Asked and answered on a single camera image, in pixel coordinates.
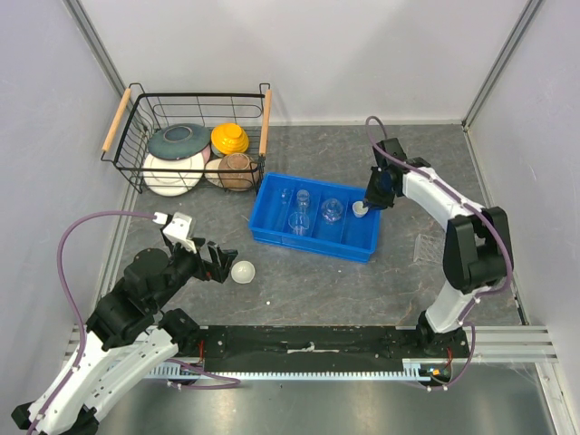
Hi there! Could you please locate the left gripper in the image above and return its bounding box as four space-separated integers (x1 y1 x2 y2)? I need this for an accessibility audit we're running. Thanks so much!
150 237 238 310

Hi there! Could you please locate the white plastic cup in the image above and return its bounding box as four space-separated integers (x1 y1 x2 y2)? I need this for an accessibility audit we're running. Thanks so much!
352 200 369 218

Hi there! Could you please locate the glass conical flask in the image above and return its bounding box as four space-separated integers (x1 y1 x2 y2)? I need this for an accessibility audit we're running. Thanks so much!
321 198 343 225

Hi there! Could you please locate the blue plastic divided bin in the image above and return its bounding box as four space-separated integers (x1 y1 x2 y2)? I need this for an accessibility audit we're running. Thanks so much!
249 172 381 263

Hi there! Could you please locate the small glass bottle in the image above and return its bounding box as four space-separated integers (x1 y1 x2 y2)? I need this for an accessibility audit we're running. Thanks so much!
295 189 311 213

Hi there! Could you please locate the glass petri dish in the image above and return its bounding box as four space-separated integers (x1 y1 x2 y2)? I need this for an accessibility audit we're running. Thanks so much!
288 211 310 237

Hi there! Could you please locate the clear acrylic tube rack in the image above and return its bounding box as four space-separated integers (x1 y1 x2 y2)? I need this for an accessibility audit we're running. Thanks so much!
413 234 445 265

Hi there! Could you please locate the glass beaker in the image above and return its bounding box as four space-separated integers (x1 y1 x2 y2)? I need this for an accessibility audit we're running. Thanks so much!
280 188 293 205

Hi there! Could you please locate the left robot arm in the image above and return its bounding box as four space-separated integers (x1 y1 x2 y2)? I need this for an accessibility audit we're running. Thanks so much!
12 242 237 434

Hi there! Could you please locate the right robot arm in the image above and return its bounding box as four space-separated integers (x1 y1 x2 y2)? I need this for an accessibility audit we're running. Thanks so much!
363 138 513 357

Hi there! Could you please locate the white plastic bowl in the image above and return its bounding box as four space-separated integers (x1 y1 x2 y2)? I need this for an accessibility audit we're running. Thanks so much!
230 260 256 285

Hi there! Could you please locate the brown ceramic bowl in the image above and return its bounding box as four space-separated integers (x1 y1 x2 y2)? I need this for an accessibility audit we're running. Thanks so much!
218 153 259 192

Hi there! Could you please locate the white ceramic bowl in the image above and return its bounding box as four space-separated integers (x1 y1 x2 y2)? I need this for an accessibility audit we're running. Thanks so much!
204 159 223 189

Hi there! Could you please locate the white ceramic plate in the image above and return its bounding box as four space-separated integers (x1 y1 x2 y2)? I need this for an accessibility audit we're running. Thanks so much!
142 153 206 197

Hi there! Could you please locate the yellow ceramic bowl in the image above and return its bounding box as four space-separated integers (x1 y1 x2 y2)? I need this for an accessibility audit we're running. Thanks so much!
210 123 249 155

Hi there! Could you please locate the teal ceramic plate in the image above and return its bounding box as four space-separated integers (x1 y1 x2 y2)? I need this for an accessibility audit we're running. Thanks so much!
147 123 210 160

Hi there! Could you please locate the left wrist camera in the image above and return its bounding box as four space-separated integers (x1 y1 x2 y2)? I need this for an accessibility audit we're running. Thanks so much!
161 212 198 254

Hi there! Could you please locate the black wire basket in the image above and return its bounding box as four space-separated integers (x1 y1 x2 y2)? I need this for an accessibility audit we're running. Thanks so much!
100 82 273 197

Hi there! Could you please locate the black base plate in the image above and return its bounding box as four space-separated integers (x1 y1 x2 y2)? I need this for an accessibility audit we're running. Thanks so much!
175 325 469 369

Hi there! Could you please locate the light blue cable duct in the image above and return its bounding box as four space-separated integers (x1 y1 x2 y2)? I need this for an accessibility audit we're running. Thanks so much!
144 359 454 381

